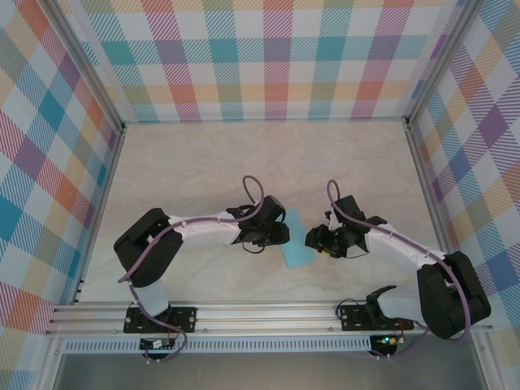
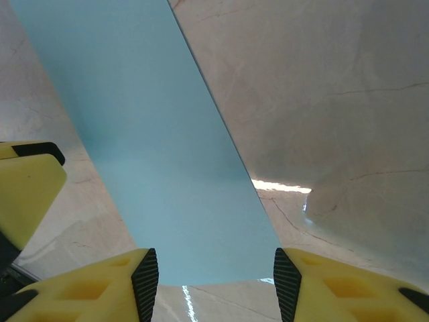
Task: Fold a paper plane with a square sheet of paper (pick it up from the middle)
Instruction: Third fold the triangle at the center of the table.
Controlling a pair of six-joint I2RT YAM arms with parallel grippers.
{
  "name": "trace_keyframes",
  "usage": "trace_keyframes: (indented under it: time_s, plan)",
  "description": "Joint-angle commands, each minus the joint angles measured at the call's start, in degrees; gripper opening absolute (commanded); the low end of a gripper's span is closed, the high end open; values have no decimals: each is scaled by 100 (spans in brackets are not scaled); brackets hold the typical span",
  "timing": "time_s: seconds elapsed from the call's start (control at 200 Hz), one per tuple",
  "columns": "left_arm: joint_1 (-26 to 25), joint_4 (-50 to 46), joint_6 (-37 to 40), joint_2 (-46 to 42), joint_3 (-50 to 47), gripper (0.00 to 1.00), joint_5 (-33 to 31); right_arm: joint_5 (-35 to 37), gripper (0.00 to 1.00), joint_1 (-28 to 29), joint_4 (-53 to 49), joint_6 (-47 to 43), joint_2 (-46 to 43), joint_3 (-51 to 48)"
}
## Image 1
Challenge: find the grey metal panel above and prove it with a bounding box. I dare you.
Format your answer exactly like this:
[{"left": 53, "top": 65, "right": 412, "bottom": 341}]
[{"left": 52, "top": 351, "right": 488, "bottom": 390}]

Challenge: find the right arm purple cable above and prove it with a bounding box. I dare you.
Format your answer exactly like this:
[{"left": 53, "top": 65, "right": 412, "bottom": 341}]
[{"left": 327, "top": 179, "right": 475, "bottom": 362}]

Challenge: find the light blue paper sheet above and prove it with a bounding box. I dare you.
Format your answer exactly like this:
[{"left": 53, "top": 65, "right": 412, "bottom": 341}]
[{"left": 279, "top": 208, "right": 318, "bottom": 269}]

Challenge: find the black cable loop at base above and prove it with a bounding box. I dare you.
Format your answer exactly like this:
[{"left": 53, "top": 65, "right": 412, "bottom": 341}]
[{"left": 336, "top": 294, "right": 369, "bottom": 316}]

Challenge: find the gripper thin black cable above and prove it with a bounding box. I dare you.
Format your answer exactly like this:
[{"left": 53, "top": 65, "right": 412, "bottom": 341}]
[
  {"left": 344, "top": 243, "right": 371, "bottom": 261},
  {"left": 239, "top": 241, "right": 267, "bottom": 256}
]

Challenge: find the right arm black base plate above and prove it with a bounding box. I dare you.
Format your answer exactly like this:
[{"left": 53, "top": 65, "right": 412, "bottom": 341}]
[{"left": 339, "top": 304, "right": 415, "bottom": 332}]

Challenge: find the aluminium frame post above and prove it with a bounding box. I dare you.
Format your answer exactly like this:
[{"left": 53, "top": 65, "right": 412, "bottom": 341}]
[
  {"left": 46, "top": 0, "right": 128, "bottom": 135},
  {"left": 404, "top": 0, "right": 488, "bottom": 131}
]

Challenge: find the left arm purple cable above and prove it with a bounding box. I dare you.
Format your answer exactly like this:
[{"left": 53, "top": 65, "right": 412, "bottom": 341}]
[{"left": 117, "top": 175, "right": 267, "bottom": 363}]

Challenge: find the right gripper thin black cable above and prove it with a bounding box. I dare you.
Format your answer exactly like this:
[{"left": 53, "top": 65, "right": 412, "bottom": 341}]
[{"left": 344, "top": 243, "right": 371, "bottom": 261}]

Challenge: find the perforated grey cable duct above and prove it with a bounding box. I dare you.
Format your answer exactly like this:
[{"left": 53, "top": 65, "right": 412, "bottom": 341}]
[{"left": 63, "top": 339, "right": 373, "bottom": 353}]

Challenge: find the left gripper thin black cable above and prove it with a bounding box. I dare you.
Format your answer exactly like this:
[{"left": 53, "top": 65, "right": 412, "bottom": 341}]
[{"left": 239, "top": 241, "right": 267, "bottom": 256}]

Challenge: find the aluminium table side rail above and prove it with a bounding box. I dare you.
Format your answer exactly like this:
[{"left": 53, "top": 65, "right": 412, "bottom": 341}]
[
  {"left": 405, "top": 123, "right": 466, "bottom": 301},
  {"left": 71, "top": 123, "right": 128, "bottom": 306}
]

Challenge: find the aluminium mounting rail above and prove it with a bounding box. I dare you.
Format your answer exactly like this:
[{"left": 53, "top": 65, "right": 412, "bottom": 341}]
[{"left": 44, "top": 300, "right": 495, "bottom": 338}]

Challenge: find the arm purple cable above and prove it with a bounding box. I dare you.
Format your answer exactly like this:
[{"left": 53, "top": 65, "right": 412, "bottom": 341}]
[
  {"left": 117, "top": 175, "right": 267, "bottom": 363},
  {"left": 327, "top": 179, "right": 475, "bottom": 362}
]

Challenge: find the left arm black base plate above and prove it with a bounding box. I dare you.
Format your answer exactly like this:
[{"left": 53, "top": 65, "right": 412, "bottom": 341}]
[{"left": 123, "top": 306, "right": 198, "bottom": 335}]

